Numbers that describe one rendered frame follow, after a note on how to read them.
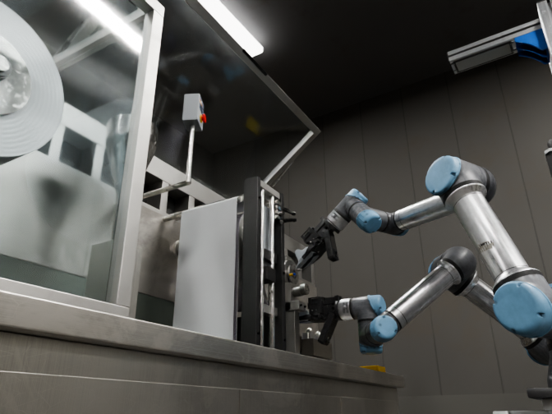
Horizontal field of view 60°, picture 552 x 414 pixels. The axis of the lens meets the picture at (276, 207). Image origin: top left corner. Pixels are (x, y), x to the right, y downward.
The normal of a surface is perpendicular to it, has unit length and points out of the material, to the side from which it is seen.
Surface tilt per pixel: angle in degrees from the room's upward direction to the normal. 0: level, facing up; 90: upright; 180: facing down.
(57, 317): 90
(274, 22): 180
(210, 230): 90
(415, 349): 90
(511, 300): 97
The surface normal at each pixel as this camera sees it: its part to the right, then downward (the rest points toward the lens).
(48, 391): 0.86, -0.21
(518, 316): -0.83, -0.10
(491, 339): -0.54, -0.33
